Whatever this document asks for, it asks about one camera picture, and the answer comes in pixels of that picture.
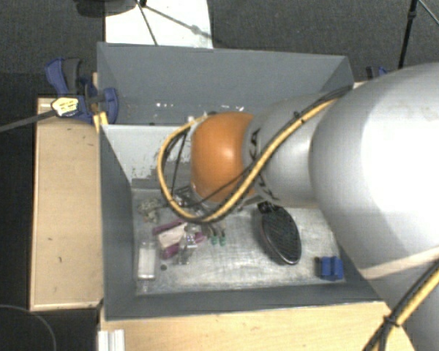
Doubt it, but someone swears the purple and white packet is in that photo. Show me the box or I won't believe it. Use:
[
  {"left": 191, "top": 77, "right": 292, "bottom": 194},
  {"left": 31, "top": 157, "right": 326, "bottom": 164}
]
[{"left": 151, "top": 219, "right": 206, "bottom": 260}]

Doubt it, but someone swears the clear glass jar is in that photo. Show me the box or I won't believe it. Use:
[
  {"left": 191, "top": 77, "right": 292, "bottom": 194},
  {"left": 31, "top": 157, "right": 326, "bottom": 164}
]
[{"left": 136, "top": 240, "right": 158, "bottom": 282}]

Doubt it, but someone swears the grey speckled toy animal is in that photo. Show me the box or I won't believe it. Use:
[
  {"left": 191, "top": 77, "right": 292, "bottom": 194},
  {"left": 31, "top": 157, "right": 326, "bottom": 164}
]
[{"left": 136, "top": 197, "right": 163, "bottom": 223}]

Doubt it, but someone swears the black oval mesh strainer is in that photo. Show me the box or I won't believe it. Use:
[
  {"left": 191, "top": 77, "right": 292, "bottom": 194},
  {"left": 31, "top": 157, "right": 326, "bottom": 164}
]
[{"left": 257, "top": 202, "right": 303, "bottom": 266}]

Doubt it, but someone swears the pale wood board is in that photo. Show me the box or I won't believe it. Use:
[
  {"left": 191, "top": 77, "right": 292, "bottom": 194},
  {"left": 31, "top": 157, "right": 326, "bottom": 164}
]
[{"left": 29, "top": 97, "right": 105, "bottom": 312}]

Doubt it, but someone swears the grey metal bin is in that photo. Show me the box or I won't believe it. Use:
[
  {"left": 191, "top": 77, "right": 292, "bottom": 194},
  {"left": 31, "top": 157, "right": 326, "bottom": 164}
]
[{"left": 95, "top": 41, "right": 384, "bottom": 321}]

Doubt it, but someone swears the blue plastic clip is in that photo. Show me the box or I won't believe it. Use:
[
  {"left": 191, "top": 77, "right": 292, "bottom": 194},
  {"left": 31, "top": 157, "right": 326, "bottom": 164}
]
[{"left": 313, "top": 255, "right": 345, "bottom": 281}]

